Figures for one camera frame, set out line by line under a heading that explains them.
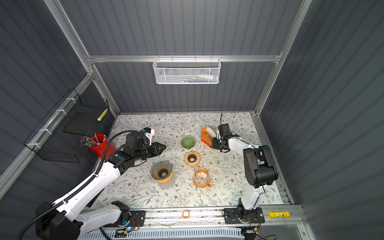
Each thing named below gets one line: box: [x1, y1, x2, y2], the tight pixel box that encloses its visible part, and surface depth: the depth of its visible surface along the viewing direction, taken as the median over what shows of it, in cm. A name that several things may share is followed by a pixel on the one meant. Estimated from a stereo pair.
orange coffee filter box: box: [201, 126, 217, 148], surface depth 99 cm
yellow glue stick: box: [268, 211, 291, 218], surface depth 75 cm
